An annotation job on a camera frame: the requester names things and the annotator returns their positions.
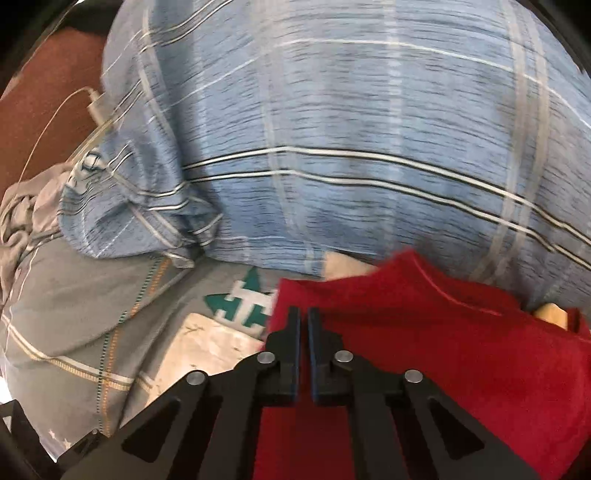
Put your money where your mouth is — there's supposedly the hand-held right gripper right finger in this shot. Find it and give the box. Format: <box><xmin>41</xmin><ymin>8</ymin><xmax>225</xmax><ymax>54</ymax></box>
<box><xmin>307</xmin><ymin>307</ymin><xmax>541</xmax><ymax>480</ymax></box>

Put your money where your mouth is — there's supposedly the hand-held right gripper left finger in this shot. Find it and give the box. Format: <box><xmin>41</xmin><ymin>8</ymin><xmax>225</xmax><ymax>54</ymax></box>
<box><xmin>58</xmin><ymin>305</ymin><xmax>303</xmax><ymax>480</ymax></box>

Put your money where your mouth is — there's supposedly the red knit garment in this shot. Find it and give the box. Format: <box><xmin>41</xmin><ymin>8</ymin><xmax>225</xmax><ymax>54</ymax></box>
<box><xmin>253</xmin><ymin>247</ymin><xmax>591</xmax><ymax>480</ymax></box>

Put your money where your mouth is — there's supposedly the cream leaf-print pillow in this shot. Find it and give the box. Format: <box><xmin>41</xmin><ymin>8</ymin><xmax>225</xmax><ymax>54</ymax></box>
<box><xmin>154</xmin><ymin>251</ymin><xmax>375</xmax><ymax>404</ymax></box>

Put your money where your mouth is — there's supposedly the grey plaid bed sheet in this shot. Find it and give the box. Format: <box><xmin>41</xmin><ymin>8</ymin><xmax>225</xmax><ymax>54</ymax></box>
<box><xmin>0</xmin><ymin>240</ymin><xmax>278</xmax><ymax>462</ymax></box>

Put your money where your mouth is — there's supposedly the blue plaid quilt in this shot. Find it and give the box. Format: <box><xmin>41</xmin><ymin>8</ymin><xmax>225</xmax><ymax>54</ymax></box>
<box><xmin>60</xmin><ymin>0</ymin><xmax>591</xmax><ymax>315</ymax></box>

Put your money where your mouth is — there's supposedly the grey crumpled cloth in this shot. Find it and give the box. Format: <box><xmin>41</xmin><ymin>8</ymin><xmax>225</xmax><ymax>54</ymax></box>
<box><xmin>0</xmin><ymin>164</ymin><xmax>77</xmax><ymax>296</ymax></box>

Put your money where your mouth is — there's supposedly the white charger plug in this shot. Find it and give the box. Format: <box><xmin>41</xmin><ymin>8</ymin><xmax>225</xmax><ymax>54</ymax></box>
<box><xmin>88</xmin><ymin>90</ymin><xmax>110</xmax><ymax>126</ymax></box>

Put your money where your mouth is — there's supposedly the brown headboard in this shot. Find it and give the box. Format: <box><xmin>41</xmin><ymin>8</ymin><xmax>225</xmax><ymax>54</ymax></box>
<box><xmin>0</xmin><ymin>28</ymin><xmax>109</xmax><ymax>195</ymax></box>

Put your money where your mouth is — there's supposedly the black metal frame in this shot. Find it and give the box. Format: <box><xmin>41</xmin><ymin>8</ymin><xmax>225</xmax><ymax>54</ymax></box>
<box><xmin>0</xmin><ymin>399</ymin><xmax>61</xmax><ymax>480</ymax></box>

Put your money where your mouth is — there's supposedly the white charger cable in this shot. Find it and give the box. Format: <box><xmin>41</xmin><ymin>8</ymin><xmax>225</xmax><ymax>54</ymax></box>
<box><xmin>18</xmin><ymin>88</ymin><xmax>116</xmax><ymax>185</ymax></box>

